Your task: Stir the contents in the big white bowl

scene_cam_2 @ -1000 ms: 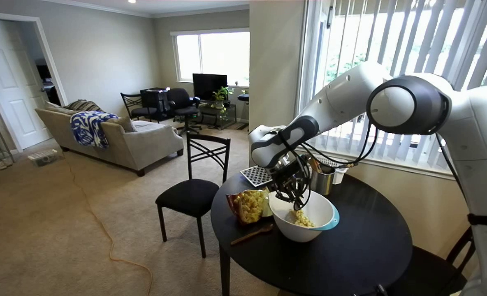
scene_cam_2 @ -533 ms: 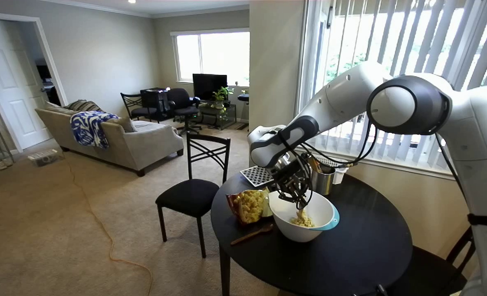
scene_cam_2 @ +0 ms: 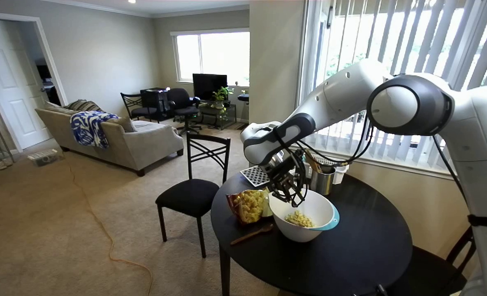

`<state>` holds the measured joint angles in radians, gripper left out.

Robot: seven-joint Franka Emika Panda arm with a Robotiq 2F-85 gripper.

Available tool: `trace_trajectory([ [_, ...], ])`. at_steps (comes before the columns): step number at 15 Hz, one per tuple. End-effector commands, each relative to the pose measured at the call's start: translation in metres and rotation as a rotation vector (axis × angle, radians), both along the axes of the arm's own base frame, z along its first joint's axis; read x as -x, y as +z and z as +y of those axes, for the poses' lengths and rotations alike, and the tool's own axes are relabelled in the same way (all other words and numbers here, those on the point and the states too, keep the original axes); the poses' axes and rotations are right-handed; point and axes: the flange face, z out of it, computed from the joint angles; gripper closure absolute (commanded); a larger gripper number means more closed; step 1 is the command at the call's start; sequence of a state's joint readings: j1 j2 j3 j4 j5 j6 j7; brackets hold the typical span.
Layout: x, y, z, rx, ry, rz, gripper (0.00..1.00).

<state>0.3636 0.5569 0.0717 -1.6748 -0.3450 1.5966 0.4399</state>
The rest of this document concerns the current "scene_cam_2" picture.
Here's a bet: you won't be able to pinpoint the open white room door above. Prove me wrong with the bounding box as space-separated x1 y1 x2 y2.
0 18 51 151

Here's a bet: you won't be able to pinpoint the white vertical blinds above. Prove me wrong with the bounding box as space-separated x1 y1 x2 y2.
299 0 487 171

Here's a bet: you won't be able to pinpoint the black flat screen monitor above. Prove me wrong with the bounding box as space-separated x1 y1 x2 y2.
191 72 229 102

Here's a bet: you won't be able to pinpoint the dry pasta pieces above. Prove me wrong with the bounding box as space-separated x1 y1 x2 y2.
285 211 316 230

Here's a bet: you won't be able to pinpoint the crumpled pasta bag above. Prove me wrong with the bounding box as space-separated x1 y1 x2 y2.
225 188 273 227

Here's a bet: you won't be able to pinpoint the orange floor cable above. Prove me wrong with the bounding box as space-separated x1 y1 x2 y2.
67 163 155 296

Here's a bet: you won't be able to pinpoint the green potted plant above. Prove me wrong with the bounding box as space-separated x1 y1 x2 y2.
211 86 234 114

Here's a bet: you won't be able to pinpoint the black wooden armchair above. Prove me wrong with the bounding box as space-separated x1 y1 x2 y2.
118 91 158 122

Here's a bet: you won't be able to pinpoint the black chair beside robot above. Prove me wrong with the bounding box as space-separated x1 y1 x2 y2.
388 227 479 296

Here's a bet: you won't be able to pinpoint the steel utensil holder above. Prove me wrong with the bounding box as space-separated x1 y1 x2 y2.
308 161 336 197

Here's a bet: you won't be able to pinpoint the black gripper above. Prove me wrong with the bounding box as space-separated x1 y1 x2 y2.
265 150 311 209

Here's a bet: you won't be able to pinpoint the black white patterned trivet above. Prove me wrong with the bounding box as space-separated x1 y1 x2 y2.
239 165 271 189

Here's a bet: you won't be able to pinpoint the white disinfectant wipes canister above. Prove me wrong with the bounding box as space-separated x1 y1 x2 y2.
332 163 350 186

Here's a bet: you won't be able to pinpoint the big white bowl teal rim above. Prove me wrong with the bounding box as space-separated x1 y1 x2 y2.
268 188 342 245

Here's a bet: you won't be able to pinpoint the dark brown wooden spoon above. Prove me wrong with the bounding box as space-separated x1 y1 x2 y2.
229 222 275 247

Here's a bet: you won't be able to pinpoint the living room window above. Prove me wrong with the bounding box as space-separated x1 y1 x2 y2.
169 30 252 87

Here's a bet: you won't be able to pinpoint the beige sofa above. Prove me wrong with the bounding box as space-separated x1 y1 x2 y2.
35 97 186 178

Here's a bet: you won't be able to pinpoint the round black table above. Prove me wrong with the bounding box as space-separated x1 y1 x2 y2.
209 171 415 296

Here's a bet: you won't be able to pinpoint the black dining chair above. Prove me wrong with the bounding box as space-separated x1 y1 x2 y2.
155 132 232 260

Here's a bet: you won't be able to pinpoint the black office chair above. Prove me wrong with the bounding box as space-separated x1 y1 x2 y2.
168 87 202 137

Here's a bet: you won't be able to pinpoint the blue white blanket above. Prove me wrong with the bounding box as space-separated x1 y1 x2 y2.
69 109 118 150

